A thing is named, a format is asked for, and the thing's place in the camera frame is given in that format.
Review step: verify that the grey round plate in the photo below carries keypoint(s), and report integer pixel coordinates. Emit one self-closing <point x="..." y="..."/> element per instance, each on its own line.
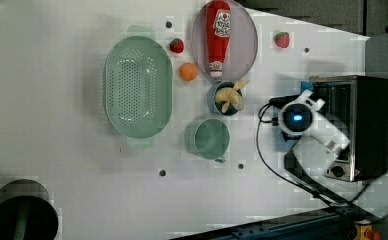
<point x="242" y="48"/>

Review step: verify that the green mug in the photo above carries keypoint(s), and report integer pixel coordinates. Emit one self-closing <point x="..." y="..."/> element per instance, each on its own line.
<point x="208" y="138"/>

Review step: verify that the blue bowl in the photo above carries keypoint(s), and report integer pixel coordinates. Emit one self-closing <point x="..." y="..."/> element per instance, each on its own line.
<point x="213" y="106"/>

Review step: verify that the red strawberry toy far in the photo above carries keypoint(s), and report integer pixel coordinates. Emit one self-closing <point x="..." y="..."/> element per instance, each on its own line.
<point x="282" y="39"/>

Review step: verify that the red emergency stop button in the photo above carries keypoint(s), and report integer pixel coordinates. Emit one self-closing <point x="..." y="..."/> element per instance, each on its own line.
<point x="365" y="231"/>

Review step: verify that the black cylinder cup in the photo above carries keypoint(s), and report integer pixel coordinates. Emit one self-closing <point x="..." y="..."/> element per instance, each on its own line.
<point x="26" y="213"/>

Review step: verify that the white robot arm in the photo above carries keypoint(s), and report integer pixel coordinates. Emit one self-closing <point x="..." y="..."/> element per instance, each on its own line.
<point x="301" y="117"/>

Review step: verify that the red strawberry toy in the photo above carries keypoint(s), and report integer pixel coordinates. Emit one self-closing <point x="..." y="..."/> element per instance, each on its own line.
<point x="282" y="39"/>
<point x="176" y="46"/>

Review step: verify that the orange toy fruit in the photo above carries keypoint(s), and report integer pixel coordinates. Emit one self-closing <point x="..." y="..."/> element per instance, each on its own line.
<point x="188" y="71"/>

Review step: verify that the blue metal frame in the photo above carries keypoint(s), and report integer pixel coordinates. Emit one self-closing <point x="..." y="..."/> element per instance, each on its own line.
<point x="323" y="224"/>

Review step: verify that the red ketchup bottle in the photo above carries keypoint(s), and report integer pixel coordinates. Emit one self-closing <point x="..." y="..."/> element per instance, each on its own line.
<point x="218" y="31"/>

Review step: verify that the black toaster oven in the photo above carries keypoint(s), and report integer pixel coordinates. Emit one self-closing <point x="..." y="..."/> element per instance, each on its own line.
<point x="358" y="106"/>

